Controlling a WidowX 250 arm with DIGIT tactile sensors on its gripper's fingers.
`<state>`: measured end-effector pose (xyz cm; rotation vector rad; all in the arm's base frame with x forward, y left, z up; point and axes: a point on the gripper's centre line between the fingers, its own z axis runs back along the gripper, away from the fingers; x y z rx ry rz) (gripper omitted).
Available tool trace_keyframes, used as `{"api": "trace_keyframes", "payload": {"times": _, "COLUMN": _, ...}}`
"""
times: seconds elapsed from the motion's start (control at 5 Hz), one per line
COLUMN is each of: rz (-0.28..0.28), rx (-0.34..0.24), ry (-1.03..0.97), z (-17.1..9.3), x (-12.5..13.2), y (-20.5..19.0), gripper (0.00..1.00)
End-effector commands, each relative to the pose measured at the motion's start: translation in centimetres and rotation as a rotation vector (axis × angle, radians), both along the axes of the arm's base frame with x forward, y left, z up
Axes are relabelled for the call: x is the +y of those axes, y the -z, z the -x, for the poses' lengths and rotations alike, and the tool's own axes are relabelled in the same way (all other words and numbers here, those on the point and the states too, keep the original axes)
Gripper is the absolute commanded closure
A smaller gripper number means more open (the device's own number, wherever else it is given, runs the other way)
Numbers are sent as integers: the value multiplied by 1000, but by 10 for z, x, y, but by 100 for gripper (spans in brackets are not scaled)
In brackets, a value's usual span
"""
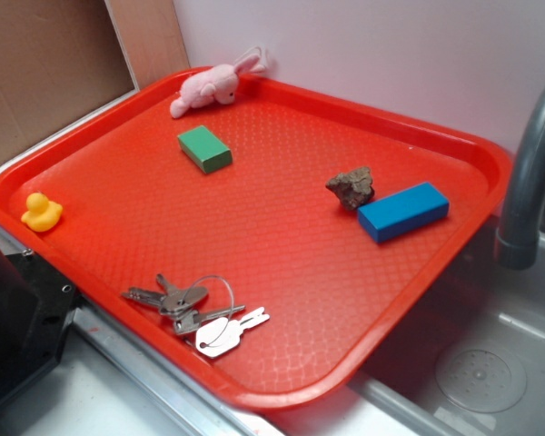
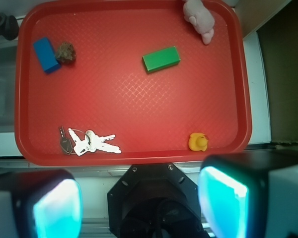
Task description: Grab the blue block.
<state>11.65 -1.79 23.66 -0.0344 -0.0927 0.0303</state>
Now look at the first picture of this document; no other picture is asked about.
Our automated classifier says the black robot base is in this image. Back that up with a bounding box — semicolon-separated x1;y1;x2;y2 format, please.
0;250;77;408

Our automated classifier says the blue rectangular block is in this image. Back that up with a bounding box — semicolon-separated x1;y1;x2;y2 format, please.
357;183;450;243

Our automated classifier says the green rectangular block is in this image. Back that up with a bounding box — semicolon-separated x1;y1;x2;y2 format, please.
177;125;233;174

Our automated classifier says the brown cardboard panel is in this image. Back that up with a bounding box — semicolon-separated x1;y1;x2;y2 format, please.
0;1;188;166

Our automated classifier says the grey sink basin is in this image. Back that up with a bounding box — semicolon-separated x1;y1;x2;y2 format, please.
352;221;545;435

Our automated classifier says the brown rock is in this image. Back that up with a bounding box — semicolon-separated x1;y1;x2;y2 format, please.
325;166;375;211

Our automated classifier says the grey sink faucet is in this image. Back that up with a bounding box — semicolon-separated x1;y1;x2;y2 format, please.
494;88;545;270

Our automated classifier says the bunch of silver keys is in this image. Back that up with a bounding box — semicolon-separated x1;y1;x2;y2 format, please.
122;273;270;359

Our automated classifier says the yellow rubber duck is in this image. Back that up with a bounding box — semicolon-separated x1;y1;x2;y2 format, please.
21;193;63;233

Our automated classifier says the pink plush bunny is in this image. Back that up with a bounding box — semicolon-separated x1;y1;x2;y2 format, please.
169;47;266;119

